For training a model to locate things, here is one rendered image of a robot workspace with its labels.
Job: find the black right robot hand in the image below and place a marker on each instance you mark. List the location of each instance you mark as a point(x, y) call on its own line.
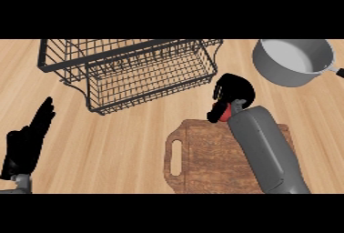
point(235, 88)

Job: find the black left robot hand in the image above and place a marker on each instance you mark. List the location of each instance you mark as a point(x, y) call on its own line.
point(27, 142)

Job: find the red bell pepper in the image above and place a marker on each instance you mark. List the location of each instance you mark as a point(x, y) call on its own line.
point(226, 113)

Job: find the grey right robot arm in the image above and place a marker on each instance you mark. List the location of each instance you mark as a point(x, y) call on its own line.
point(269, 151)

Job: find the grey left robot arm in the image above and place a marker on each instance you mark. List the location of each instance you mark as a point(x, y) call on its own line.
point(18, 184)

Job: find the grey metal pot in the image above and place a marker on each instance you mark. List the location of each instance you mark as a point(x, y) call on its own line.
point(291, 62)

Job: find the brown wooden cutting board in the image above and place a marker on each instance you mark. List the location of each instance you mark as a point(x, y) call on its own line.
point(210, 157)

